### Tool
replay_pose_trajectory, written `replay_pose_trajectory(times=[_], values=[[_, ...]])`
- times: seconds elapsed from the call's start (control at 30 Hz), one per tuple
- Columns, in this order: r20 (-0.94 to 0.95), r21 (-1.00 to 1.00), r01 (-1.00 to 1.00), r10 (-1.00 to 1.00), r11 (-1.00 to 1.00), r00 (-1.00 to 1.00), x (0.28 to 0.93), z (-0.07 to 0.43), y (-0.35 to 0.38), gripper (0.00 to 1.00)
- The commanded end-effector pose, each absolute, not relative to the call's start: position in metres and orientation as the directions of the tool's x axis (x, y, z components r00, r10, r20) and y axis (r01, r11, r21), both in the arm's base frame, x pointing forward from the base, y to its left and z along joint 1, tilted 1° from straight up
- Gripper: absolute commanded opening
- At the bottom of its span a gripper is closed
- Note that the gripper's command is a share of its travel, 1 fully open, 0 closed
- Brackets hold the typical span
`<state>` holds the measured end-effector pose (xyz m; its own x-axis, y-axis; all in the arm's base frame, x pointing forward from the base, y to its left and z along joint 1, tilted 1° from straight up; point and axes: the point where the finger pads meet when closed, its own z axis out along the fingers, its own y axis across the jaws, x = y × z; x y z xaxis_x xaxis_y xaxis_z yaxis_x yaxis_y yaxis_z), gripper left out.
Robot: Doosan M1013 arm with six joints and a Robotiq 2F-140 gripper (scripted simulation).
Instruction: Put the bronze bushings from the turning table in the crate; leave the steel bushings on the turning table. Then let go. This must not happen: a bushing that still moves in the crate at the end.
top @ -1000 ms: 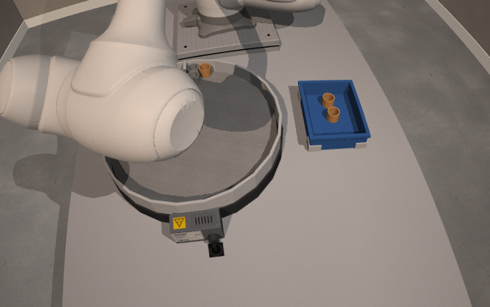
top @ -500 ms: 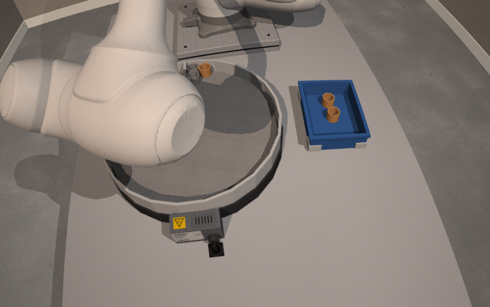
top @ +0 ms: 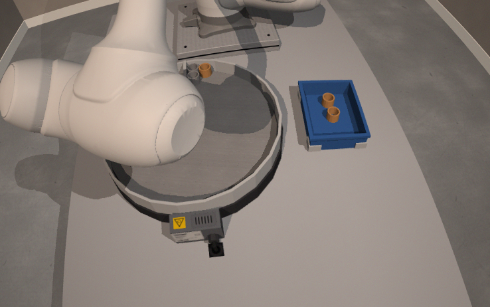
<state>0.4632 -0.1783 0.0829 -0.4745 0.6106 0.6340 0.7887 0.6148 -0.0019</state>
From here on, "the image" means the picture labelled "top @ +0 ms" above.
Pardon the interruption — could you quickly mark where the bronze bushing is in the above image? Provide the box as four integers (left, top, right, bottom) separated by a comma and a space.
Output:
322, 93, 335, 108
326, 106, 340, 123
199, 63, 212, 78

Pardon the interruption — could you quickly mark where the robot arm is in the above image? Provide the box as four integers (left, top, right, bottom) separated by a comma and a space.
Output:
0, 0, 321, 167

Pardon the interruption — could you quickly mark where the grey metal bushing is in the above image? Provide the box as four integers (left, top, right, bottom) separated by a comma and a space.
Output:
187, 71, 201, 86
187, 63, 199, 73

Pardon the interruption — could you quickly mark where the blue plastic crate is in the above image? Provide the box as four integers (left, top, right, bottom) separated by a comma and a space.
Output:
297, 80, 371, 152

